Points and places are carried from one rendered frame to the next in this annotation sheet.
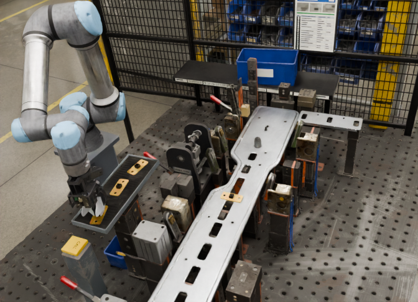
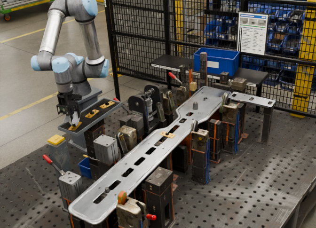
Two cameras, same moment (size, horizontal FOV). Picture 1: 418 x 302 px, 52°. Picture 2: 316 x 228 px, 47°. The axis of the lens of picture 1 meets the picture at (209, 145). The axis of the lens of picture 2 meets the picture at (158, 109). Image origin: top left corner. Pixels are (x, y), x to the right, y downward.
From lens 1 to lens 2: 56 cm
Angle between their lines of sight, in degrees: 10
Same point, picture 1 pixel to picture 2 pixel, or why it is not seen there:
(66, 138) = (60, 66)
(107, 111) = (94, 69)
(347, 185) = (261, 149)
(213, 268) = (142, 170)
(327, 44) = (260, 49)
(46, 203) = not seen: hidden behind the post
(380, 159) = (291, 136)
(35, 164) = (50, 123)
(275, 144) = (207, 109)
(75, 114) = (69, 56)
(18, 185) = (35, 135)
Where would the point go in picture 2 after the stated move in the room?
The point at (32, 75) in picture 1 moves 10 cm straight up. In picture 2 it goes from (49, 32) to (44, 12)
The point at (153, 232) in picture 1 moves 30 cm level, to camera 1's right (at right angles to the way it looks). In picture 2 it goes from (107, 141) to (166, 142)
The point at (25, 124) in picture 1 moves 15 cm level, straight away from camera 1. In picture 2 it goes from (39, 58) to (37, 49)
